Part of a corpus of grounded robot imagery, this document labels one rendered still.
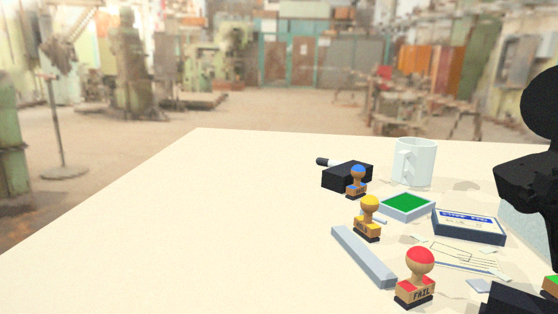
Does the white mug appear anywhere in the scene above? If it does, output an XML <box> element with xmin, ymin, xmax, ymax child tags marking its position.
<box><xmin>391</xmin><ymin>137</ymin><xmax>438</xmax><ymax>186</ymax></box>

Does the wooden fail stamp with red handle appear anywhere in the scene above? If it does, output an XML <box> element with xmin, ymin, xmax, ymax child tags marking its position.
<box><xmin>394</xmin><ymin>246</ymin><xmax>435</xmax><ymax>311</ymax></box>

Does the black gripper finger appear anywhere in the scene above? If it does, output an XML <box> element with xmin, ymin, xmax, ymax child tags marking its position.
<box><xmin>539</xmin><ymin>209</ymin><xmax>558</xmax><ymax>273</ymax></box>

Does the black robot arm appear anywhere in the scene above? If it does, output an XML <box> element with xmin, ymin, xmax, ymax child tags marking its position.
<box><xmin>493</xmin><ymin>65</ymin><xmax>558</xmax><ymax>214</ymax></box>

